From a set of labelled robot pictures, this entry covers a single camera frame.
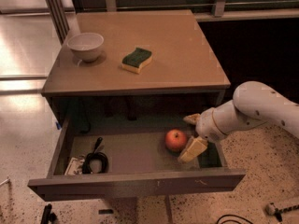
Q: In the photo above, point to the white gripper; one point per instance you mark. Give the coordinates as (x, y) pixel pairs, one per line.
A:
(207, 125)

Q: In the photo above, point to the red apple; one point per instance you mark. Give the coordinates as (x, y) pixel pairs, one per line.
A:
(175, 140)

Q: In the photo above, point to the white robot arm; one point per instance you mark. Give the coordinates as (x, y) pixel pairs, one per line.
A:
(252, 105)

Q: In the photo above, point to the grey cabinet counter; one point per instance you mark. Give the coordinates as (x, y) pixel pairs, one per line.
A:
(182, 60)

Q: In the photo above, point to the open grey top drawer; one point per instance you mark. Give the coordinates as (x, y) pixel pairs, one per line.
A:
(139, 164)

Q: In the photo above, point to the green yellow sponge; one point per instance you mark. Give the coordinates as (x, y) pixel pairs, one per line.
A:
(136, 60)

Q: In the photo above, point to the white power strip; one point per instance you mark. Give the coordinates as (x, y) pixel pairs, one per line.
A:
(276, 209)

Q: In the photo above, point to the white patterned card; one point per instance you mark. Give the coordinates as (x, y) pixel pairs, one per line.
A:
(75, 166)

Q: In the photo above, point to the white ceramic bowl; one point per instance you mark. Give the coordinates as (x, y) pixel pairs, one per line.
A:
(86, 46)

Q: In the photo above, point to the black object on floor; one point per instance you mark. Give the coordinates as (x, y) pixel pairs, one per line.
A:
(48, 217)

